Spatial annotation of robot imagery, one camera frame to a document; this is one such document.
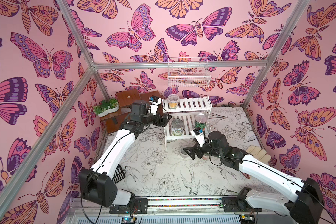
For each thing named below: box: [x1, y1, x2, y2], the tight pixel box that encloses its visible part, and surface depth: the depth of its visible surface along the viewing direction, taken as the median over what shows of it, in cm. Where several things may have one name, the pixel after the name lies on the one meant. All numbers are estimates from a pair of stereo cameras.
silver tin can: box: [171, 118, 184, 136], surface depth 85 cm
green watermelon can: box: [194, 112, 208, 131], surface depth 83 cm
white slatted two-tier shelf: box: [161, 96, 213, 150], surface depth 85 cm
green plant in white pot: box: [92, 97, 120, 118], surface depth 94 cm
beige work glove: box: [245, 144, 272, 164], surface depth 93 cm
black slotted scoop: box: [112, 164, 126, 184], surface depth 85 cm
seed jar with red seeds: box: [201, 153, 210, 161], surface depth 69 cm
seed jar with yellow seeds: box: [167, 93, 180, 110], surface depth 81 cm
